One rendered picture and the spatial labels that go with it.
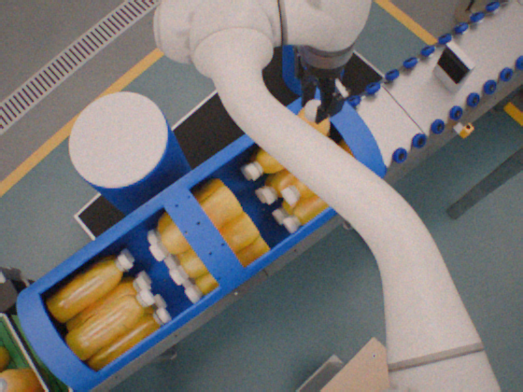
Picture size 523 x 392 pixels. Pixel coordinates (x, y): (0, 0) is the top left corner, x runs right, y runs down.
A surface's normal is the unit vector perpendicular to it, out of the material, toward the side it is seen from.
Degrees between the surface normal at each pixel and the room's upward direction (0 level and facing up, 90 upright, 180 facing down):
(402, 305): 47
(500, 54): 0
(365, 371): 0
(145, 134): 0
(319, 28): 85
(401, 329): 55
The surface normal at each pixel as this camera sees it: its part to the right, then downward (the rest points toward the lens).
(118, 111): -0.03, -0.29
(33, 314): -0.20, -0.50
